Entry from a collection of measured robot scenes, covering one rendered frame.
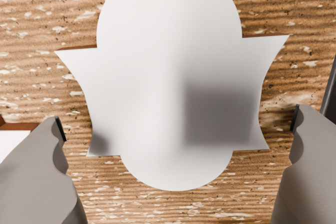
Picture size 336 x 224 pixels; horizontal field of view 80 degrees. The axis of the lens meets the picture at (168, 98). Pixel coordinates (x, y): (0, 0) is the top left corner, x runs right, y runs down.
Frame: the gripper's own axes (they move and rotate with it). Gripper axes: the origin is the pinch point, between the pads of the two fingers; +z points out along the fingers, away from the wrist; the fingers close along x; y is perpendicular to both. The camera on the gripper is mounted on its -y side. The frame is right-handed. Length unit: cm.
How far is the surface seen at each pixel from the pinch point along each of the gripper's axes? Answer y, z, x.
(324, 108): 2.5, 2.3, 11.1
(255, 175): 6.9, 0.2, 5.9
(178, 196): 9.0, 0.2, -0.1
